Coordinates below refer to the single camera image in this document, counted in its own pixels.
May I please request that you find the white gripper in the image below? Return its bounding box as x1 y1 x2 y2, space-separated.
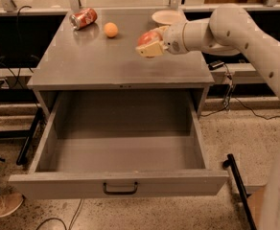
135 23 188 58

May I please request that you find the red apple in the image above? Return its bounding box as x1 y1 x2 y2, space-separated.
137 31 162 46

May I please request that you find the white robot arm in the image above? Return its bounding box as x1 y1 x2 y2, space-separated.
136 4 280 230

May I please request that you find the grey cabinet with counter top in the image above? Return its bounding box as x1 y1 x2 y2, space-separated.
27 7 215 120

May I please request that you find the grey open drawer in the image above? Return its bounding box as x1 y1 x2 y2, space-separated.
9 89 228 199

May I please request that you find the white bowl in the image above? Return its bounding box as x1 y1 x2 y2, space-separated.
152 10 185 25

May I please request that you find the orange fruit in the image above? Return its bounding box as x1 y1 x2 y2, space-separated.
104 22 119 38

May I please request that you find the black power adapter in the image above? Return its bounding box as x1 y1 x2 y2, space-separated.
208 60 224 71

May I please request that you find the red soda can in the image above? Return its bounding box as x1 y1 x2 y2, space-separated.
69 8 98 30

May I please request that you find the black metal stand leg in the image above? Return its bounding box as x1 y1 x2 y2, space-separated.
222 153 257 230

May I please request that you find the black chair leg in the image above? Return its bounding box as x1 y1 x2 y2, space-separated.
0 107 43 166

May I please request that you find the tan shoe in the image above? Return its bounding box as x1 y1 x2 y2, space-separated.
0 193 24 218

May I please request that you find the black hanging cable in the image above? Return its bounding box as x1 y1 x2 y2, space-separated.
0 5 40 91

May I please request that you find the black drawer handle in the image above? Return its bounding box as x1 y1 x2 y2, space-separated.
103 182 138 196

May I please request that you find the black floor cable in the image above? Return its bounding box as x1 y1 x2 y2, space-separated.
34 198 84 230

